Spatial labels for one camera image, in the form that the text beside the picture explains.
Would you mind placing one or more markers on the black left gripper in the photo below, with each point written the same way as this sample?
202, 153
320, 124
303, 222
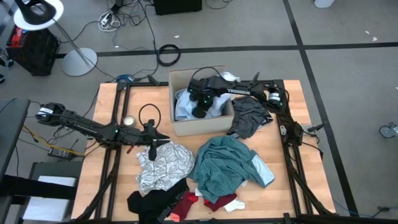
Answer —
136, 136

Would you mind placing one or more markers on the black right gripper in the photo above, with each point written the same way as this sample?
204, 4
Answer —
203, 93

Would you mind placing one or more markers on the light blue shirt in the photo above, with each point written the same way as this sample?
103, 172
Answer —
183, 109

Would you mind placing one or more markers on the white leaf-print garment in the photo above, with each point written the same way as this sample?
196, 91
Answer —
168, 165

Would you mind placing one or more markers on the dark grey shorts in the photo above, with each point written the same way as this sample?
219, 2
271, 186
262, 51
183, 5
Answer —
248, 118

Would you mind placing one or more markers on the black Puma garment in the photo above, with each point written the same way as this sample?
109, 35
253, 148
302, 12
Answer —
155, 202

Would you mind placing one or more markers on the teal flower-print shirt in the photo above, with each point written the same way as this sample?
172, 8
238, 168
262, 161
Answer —
220, 168

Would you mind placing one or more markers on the white sock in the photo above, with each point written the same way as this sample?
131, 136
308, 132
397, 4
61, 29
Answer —
234, 205

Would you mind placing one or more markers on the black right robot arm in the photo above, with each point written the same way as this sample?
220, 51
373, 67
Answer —
236, 90

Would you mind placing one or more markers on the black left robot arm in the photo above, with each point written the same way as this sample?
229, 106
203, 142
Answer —
81, 126

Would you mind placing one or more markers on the open cardboard box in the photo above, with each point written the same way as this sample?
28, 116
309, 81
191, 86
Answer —
202, 127

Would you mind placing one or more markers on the tape roll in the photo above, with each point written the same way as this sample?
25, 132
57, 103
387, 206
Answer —
129, 120

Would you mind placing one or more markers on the white paper tag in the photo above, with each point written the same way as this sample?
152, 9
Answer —
198, 192

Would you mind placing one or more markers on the black power supply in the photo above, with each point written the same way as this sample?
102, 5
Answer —
60, 153

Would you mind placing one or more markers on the grey shelf cart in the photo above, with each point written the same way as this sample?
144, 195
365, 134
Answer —
56, 168

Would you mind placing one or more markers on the black equipment box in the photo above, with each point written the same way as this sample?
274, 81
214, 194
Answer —
177, 6

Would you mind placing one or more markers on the black clamp lever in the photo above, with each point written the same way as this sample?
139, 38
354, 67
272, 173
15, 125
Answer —
315, 127

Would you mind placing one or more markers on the white round stand table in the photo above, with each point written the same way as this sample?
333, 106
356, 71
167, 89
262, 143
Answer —
79, 62

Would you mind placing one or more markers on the white power strip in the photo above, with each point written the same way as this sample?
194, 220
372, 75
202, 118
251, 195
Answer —
105, 18

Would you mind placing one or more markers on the black desk top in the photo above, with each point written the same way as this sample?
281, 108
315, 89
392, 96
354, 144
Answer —
12, 130

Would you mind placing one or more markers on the black crate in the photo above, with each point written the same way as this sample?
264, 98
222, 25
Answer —
34, 53

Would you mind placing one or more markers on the white round bin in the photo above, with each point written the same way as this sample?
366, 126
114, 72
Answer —
323, 2

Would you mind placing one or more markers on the red tool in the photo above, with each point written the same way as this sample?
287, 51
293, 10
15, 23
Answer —
16, 35

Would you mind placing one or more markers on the black headset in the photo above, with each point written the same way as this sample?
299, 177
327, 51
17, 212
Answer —
34, 14

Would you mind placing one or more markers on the grey caster wheel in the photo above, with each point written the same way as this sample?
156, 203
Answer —
387, 131

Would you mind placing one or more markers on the black floor plug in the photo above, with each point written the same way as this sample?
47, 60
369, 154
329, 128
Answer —
384, 208

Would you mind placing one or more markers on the black angled bracket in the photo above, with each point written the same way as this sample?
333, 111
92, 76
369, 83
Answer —
152, 80
256, 76

